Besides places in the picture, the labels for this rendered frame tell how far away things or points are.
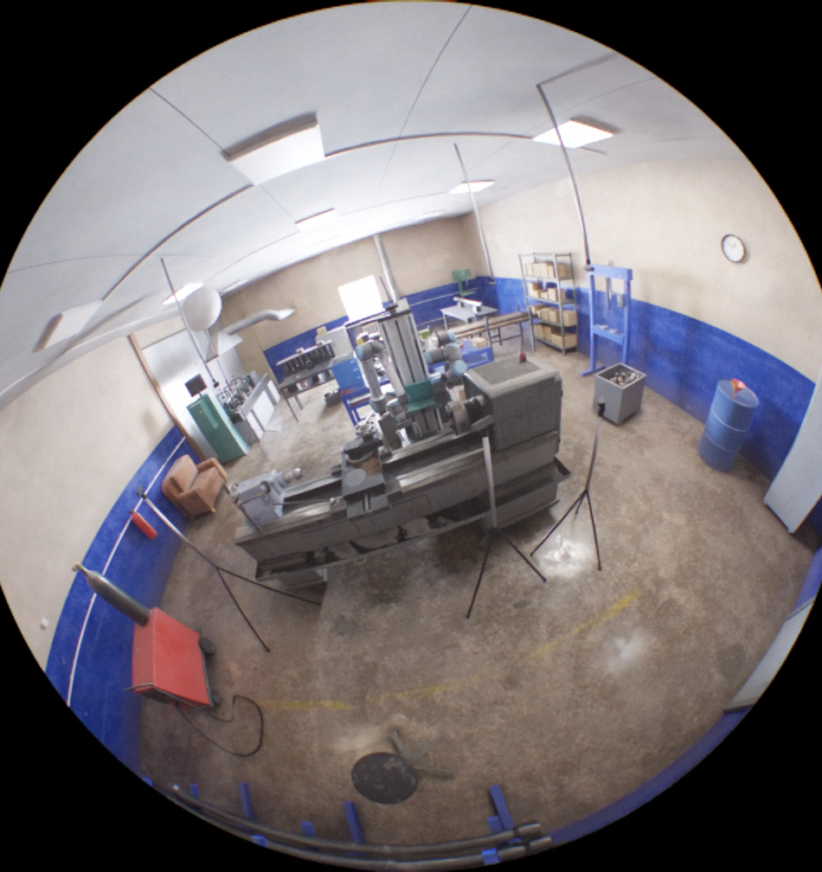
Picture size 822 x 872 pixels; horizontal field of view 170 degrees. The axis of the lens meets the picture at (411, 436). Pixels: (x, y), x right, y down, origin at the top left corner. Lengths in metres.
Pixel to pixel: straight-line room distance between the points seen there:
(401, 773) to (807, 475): 3.92
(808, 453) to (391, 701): 4.22
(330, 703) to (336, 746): 0.39
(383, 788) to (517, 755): 0.91
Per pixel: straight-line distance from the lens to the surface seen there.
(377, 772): 1.76
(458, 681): 2.23
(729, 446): 3.73
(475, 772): 2.30
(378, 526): 2.23
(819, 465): 3.67
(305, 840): 2.13
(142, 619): 3.23
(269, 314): 7.11
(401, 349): 2.85
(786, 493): 3.86
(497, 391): 1.82
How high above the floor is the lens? 2.21
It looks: 34 degrees down
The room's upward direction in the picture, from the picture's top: 19 degrees counter-clockwise
